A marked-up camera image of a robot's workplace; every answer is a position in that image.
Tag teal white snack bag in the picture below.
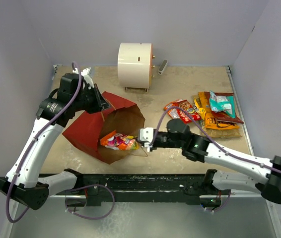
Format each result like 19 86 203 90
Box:
209 91 236 118

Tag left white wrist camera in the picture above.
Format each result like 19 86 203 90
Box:
80 67 94 89

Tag small grey white device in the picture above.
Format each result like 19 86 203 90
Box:
158 60 168 75

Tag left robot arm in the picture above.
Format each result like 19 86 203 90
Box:
0 69 110 210

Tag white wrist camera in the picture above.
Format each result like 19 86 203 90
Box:
137 127 154 147
80 67 94 89

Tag red doritos bag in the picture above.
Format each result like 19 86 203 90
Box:
200 91 244 124

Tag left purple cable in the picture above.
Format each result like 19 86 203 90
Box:
5 61 83 223

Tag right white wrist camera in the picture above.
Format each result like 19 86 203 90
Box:
137 127 154 147

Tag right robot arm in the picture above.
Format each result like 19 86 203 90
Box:
138 119 281 204

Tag red peanut snack bag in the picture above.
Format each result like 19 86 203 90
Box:
173 100 202 124

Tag orange kettle chips bag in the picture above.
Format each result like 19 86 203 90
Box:
193 92 240 130

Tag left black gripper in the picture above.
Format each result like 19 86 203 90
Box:
73 83 111 115

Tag pink fruit candy bag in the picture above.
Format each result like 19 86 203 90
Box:
100 130 139 151

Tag red paper bag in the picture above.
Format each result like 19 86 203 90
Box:
63 92 145 164

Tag white cylinder appliance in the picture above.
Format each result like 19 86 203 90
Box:
117 43 155 92

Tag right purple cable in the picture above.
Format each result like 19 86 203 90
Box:
149 107 281 214

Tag small orange red snack bag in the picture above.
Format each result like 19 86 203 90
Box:
163 99 186 122

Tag tan snack bag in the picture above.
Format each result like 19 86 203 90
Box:
192 94 243 138

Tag purple cable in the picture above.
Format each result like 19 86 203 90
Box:
5 61 83 223
149 107 281 214

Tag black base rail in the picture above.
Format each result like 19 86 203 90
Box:
59 170 229 207

